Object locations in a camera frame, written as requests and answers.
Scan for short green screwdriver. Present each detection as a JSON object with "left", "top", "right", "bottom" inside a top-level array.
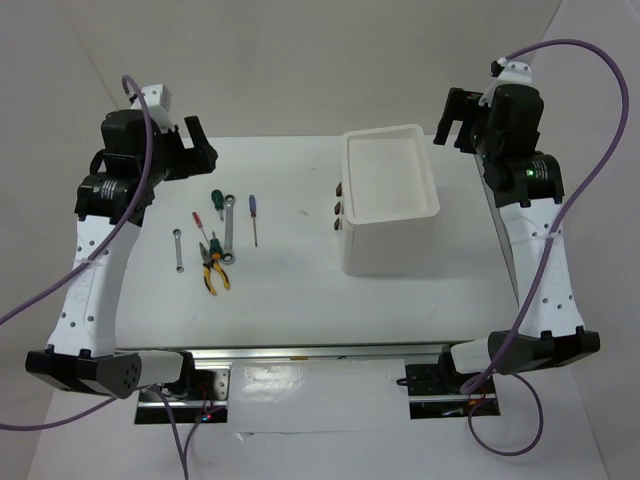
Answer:
[{"left": 211, "top": 189, "right": 225, "bottom": 221}]

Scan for purple handle screwdriver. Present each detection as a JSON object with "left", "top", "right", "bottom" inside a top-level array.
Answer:
[{"left": 248, "top": 194, "right": 258, "bottom": 248}]

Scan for red handle screwdriver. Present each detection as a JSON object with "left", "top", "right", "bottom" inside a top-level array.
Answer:
[{"left": 191, "top": 211, "right": 209, "bottom": 244}]

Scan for small silver wrench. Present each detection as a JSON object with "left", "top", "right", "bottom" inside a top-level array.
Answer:
[{"left": 172, "top": 228, "right": 184, "bottom": 273}]

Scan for white drawer cabinet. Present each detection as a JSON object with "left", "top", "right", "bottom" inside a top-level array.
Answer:
[{"left": 336, "top": 124, "right": 440, "bottom": 277}]

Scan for green orange stubby screwdriver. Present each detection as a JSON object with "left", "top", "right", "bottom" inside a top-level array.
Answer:
[{"left": 209, "top": 232, "right": 223, "bottom": 261}]

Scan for large ratchet wrench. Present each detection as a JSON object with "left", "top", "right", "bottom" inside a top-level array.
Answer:
[{"left": 221, "top": 194, "right": 236, "bottom": 265}]

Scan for yellow black pliers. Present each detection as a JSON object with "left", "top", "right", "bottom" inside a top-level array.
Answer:
[{"left": 198, "top": 241, "right": 233, "bottom": 297}]

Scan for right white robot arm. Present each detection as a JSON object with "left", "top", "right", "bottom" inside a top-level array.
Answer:
[{"left": 434, "top": 84, "right": 601, "bottom": 394}]

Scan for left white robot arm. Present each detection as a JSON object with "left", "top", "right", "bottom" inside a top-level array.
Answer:
[{"left": 25, "top": 109, "right": 218, "bottom": 399}]

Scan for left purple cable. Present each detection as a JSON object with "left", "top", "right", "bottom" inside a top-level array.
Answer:
[{"left": 0, "top": 74, "right": 191, "bottom": 480}]

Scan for purple cable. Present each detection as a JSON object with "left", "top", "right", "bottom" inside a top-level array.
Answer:
[
  {"left": 459, "top": 38, "right": 630, "bottom": 456},
  {"left": 0, "top": 74, "right": 191, "bottom": 480}
]

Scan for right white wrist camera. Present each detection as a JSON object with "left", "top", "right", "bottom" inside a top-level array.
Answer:
[{"left": 478, "top": 57, "right": 532, "bottom": 107}]

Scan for aluminium front rail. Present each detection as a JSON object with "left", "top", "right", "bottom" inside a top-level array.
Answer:
[{"left": 117, "top": 342, "right": 456, "bottom": 367}]

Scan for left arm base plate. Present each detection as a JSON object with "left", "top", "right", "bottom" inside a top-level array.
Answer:
[{"left": 134, "top": 364, "right": 231, "bottom": 425}]

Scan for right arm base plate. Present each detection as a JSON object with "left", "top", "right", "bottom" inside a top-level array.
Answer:
[{"left": 395, "top": 363, "right": 501, "bottom": 420}]

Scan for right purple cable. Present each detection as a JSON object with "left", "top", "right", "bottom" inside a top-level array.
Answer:
[{"left": 459, "top": 38, "right": 630, "bottom": 456}]

